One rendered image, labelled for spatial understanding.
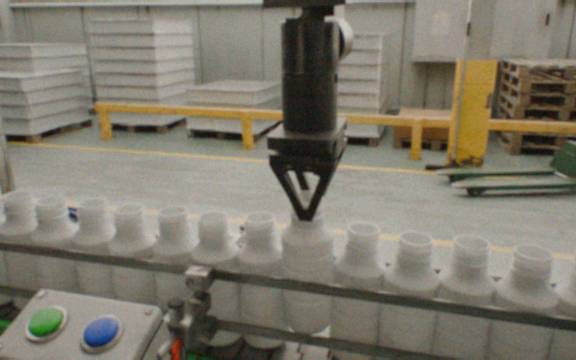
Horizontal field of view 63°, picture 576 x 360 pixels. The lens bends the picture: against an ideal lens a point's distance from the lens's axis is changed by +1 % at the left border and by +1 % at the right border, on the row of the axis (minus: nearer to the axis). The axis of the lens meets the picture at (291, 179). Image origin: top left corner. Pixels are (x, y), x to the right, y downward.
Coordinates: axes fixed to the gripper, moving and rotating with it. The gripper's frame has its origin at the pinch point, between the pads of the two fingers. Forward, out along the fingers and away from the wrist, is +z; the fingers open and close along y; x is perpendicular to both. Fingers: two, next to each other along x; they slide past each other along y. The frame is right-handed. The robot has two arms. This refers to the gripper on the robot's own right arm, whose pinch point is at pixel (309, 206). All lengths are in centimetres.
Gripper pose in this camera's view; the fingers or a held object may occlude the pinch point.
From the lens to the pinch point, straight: 52.2
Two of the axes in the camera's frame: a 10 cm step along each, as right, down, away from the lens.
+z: 0.1, 9.4, 3.3
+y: 2.6, -3.3, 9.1
